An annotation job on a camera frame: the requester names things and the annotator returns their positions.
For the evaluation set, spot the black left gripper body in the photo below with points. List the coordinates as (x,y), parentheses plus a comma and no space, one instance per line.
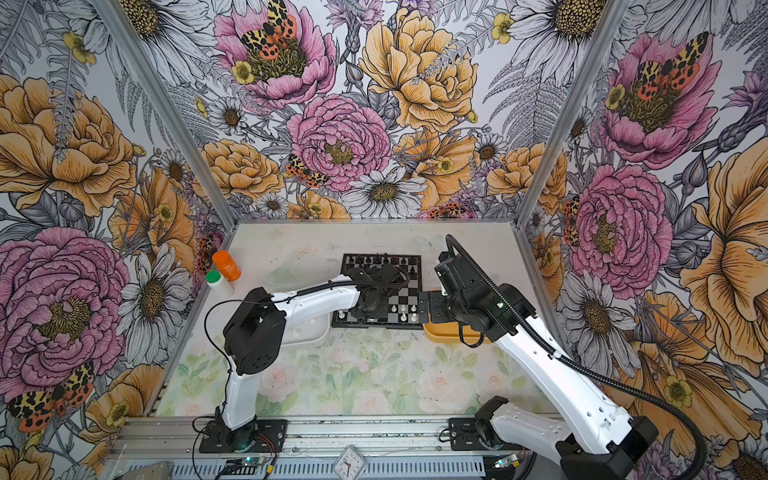
(376,310)

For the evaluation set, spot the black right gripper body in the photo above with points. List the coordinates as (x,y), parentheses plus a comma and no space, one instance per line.
(444,308)

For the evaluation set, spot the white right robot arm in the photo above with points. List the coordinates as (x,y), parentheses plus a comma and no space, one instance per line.
(593,438)

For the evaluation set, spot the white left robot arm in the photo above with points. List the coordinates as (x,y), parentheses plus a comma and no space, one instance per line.
(253,336)

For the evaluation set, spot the black white chess board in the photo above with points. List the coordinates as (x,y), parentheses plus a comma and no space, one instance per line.
(393,302)

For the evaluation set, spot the yellow rectangular tray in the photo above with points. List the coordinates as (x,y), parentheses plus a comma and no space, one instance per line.
(448,333)

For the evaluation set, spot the white rectangular tray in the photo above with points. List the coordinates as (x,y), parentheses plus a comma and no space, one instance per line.
(307,334)

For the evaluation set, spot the orange capped bottle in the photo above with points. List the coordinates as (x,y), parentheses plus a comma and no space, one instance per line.
(226,265)

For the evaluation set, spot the green capped white bottle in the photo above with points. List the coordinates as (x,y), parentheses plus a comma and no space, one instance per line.
(219,285)

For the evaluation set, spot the small white clock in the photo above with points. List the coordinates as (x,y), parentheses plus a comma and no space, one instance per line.
(350,464)

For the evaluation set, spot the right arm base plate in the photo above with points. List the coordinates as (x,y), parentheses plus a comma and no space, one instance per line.
(471,434)

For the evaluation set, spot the aluminium front rail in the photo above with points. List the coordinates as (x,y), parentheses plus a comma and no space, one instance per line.
(326,436)

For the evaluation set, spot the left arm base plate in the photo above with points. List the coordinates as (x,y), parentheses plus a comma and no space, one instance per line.
(257,436)

